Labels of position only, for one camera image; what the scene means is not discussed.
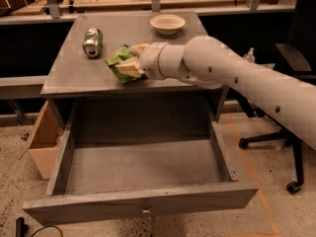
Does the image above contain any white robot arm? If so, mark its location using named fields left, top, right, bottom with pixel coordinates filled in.
left=117, top=36, right=316, bottom=148

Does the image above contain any long grey metal shelf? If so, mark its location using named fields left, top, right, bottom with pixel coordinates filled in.
left=0, top=62, right=277, bottom=101

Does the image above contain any black office chair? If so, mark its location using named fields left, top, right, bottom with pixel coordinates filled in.
left=238, top=42, right=316, bottom=196

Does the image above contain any green rice chip bag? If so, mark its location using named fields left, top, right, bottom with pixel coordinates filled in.
left=105, top=44, right=143, bottom=84

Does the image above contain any open grey top drawer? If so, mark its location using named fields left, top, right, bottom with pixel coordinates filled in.
left=23, top=97, right=258, bottom=225

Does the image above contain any black cable with plug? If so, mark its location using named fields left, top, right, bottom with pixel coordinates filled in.
left=15, top=216, right=64, bottom=237

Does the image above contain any clear sanitizer pump bottle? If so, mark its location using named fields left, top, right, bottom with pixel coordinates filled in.
left=243, top=47, right=256, bottom=63

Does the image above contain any grey wooden cabinet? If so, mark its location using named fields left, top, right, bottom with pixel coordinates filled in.
left=39, top=10, right=235, bottom=129

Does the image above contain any crushed green soda can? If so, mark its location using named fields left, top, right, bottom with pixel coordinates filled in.
left=82, top=28, right=103, bottom=58

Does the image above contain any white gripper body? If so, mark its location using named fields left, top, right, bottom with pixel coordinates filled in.
left=139, top=42, right=168, bottom=80

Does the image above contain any open cardboard box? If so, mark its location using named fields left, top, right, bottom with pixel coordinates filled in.
left=19, top=101, right=64, bottom=180

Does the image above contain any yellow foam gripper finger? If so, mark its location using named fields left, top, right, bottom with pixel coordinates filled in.
left=116, top=57, right=144, bottom=78
left=128, top=43, right=149, bottom=57

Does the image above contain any beige paper bowl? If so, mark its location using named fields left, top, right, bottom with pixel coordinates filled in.
left=150, top=14, right=186, bottom=36

